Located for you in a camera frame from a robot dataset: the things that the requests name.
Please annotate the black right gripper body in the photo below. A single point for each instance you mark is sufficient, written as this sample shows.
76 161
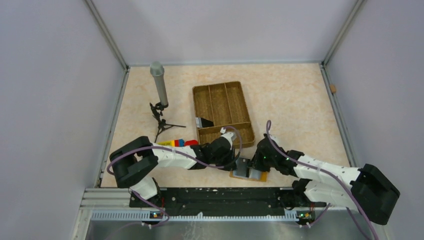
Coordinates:
260 162

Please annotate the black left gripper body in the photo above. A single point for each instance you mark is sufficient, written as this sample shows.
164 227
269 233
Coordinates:
226 160

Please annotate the yellow leather card holder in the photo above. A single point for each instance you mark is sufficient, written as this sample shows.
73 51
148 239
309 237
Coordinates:
255 175

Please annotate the stack of black cards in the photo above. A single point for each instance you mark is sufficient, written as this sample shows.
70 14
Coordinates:
203 123

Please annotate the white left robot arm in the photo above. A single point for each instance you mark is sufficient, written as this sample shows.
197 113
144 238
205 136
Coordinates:
131 164

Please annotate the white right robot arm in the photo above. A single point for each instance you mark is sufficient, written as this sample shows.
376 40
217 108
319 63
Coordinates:
364 189

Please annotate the red rounded toy block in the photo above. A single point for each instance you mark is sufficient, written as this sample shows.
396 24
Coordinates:
191 143

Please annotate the woven wicker divided tray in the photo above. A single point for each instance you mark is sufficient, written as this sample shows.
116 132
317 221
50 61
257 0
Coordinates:
223 104

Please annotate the yellow green window block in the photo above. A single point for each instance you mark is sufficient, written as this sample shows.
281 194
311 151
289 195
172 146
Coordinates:
167 143

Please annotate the small brown corner object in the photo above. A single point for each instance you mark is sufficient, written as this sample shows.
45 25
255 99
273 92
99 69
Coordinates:
332 88

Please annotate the grey microphone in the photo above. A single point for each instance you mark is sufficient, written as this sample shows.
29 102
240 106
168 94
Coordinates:
157 71

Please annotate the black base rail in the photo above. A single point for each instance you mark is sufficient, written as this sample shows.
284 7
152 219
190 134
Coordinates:
230 201

